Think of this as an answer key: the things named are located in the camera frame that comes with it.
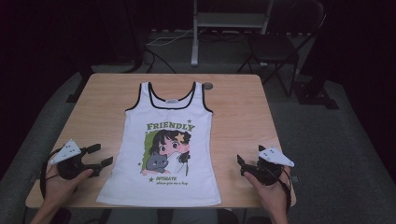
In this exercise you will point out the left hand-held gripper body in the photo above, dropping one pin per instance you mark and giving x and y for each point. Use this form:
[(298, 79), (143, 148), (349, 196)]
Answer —
[(70, 168)]

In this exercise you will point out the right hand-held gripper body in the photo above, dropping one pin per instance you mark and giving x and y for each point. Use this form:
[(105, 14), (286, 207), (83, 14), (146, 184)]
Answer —
[(267, 174)]

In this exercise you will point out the white printed tank top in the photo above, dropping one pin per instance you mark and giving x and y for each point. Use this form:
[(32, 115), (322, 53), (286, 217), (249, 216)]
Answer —
[(174, 193)]

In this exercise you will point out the person's right hand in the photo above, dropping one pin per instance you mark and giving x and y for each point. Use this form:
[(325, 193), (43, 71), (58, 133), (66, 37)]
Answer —
[(271, 196)]

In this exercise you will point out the person's left hand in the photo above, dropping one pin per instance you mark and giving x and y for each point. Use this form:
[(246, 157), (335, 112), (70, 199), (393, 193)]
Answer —
[(59, 189)]

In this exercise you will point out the grey tape strip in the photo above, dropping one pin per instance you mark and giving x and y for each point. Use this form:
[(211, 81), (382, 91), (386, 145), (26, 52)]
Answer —
[(295, 179), (35, 179)]

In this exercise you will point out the black stand leg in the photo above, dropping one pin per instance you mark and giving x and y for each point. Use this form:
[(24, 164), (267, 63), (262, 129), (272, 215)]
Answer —
[(76, 93)]

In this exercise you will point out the person's grey trousers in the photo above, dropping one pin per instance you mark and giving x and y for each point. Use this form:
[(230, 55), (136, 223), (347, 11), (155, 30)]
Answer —
[(130, 217)]

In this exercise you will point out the black stand base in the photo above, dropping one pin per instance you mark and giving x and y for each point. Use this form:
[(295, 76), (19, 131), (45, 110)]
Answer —
[(314, 96)]

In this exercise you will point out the round grey table grommet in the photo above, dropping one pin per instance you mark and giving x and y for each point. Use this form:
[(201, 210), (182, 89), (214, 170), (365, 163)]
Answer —
[(207, 86)]

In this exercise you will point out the black folding chair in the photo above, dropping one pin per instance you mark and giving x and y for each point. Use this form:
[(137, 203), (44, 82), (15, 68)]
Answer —
[(271, 46)]

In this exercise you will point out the grey metal stand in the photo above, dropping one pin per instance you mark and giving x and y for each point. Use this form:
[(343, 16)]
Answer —
[(195, 46)]

